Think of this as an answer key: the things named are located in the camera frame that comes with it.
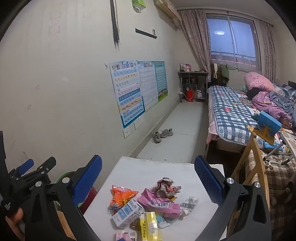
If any heap of hanging clothes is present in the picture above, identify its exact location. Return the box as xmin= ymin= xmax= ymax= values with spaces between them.
xmin=209 ymin=62 xmax=230 ymax=88

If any teal wall poster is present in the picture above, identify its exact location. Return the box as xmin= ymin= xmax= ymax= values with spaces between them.
xmin=154 ymin=61 xmax=168 ymax=102

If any yellow carton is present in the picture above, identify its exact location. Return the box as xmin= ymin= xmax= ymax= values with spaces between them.
xmin=139 ymin=211 xmax=162 ymax=241

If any large blue chart poster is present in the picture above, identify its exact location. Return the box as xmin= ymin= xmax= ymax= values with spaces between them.
xmin=109 ymin=60 xmax=146 ymax=129

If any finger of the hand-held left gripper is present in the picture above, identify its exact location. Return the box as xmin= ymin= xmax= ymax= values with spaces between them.
xmin=22 ymin=157 xmax=57 ymax=186
xmin=9 ymin=159 xmax=35 ymax=183

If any window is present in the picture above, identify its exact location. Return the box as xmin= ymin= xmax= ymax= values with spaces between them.
xmin=205 ymin=14 xmax=263 ymax=73

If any red bin with green rim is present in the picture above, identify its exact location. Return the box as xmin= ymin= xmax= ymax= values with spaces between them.
xmin=52 ymin=171 xmax=98 ymax=209

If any grey blue clothing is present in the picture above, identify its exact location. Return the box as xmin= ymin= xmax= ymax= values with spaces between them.
xmin=268 ymin=91 xmax=295 ymax=112

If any person's left hand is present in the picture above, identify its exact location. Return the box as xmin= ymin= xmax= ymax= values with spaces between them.
xmin=5 ymin=207 xmax=25 ymax=241

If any white and blue milk carton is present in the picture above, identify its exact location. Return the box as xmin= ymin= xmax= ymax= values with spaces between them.
xmin=112 ymin=200 xmax=145 ymax=229

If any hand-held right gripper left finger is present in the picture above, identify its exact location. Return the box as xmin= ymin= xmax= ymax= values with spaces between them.
xmin=24 ymin=155 xmax=102 ymax=241

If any yellow toy crane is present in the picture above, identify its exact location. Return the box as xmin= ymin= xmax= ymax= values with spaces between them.
xmin=246 ymin=125 xmax=276 ymax=143

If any black wall rail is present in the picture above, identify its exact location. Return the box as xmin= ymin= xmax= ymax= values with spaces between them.
xmin=135 ymin=28 xmax=158 ymax=39

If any black wall strip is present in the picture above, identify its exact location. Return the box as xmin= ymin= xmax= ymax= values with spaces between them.
xmin=110 ymin=0 xmax=121 ymax=49

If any brown checkered blanket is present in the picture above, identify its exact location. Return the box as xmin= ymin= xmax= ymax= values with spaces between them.
xmin=248 ymin=148 xmax=296 ymax=233

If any orange snack bag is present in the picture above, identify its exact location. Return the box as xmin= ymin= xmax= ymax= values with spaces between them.
xmin=110 ymin=185 xmax=139 ymax=210

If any clear silver wrapper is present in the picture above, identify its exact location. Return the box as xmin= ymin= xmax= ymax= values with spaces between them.
xmin=180 ymin=197 xmax=199 ymax=216

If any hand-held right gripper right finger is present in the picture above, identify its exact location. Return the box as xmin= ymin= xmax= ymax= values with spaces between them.
xmin=194 ymin=156 xmax=272 ymax=241

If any purple blanket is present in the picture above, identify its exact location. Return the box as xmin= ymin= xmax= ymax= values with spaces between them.
xmin=252 ymin=91 xmax=295 ymax=129

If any green tissue box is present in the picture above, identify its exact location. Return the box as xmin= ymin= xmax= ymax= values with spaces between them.
xmin=131 ymin=0 xmax=147 ymax=12

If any brown gold packet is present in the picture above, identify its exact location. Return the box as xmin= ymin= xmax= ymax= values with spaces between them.
xmin=129 ymin=220 xmax=142 ymax=231

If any light blue wrapper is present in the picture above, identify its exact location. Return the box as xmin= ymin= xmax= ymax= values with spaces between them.
xmin=154 ymin=215 xmax=172 ymax=229

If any pink snack bag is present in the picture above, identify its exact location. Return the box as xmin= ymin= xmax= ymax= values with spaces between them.
xmin=138 ymin=188 xmax=182 ymax=219

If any patterned pink curtain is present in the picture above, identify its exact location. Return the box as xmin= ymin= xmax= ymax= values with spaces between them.
xmin=179 ymin=9 xmax=211 ymax=82
xmin=261 ymin=20 xmax=278 ymax=84

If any white chart poster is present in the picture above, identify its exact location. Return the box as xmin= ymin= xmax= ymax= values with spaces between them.
xmin=137 ymin=61 xmax=159 ymax=112

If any pink bed sheet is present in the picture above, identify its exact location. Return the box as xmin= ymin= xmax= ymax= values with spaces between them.
xmin=206 ymin=93 xmax=221 ymax=145

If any cartoon printed board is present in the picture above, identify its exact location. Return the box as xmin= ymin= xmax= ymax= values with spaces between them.
xmin=277 ymin=129 xmax=296 ymax=161

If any blue book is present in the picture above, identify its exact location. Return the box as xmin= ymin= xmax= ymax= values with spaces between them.
xmin=257 ymin=111 xmax=282 ymax=135

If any wall air conditioner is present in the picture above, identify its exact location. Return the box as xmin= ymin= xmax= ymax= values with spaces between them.
xmin=154 ymin=0 xmax=182 ymax=24

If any wooden chair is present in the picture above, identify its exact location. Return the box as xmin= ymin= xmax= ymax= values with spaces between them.
xmin=230 ymin=133 xmax=271 ymax=233

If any small pink packet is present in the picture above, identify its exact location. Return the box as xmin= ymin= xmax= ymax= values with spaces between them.
xmin=116 ymin=231 xmax=138 ymax=241

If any bed with patterned blanket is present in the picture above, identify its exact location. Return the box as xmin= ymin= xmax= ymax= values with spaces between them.
xmin=208 ymin=85 xmax=296 ymax=145

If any black garment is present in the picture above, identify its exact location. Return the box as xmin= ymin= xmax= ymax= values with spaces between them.
xmin=246 ymin=87 xmax=262 ymax=100

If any pink pillow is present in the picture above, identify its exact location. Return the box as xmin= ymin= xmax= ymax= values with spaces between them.
xmin=244 ymin=72 xmax=275 ymax=93

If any crumpled pink white wrapper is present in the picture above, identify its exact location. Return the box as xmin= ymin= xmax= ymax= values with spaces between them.
xmin=157 ymin=177 xmax=182 ymax=198

